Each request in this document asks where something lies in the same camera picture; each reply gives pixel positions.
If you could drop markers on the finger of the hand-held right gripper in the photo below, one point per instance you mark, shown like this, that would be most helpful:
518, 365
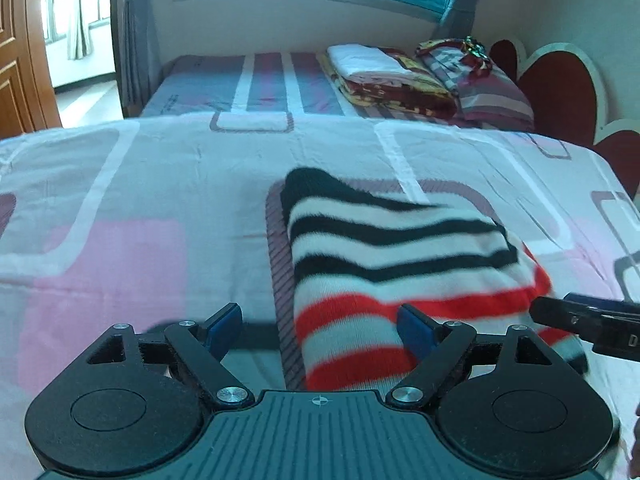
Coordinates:
600, 330

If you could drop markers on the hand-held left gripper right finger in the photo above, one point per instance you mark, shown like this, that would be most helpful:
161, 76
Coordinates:
415, 327

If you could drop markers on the black white red striped sweater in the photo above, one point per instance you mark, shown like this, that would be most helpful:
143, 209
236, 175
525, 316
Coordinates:
400, 260

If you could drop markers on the folded white blanket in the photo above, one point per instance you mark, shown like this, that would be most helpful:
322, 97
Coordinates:
365, 60

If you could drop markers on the striped plaid pillow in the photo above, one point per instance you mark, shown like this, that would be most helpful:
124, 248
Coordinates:
490, 100

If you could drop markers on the bed with striped sheet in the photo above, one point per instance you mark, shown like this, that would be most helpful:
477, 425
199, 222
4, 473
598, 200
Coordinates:
225, 85

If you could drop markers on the brown wooden door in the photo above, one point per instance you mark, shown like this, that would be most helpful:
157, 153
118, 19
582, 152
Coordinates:
22, 60

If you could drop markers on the red heart-shaped headboard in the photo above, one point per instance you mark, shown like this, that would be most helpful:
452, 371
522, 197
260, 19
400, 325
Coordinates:
565, 95

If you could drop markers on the colourful ribbon ornament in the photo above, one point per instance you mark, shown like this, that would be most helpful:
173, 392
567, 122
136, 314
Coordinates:
475, 55

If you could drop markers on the white sheer curtain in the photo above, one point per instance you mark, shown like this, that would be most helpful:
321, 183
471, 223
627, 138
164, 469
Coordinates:
79, 10

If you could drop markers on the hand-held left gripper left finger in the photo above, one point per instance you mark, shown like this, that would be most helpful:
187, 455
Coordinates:
223, 324

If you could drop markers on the folded red patterned blanket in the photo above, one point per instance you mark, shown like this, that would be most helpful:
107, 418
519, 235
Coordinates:
400, 95

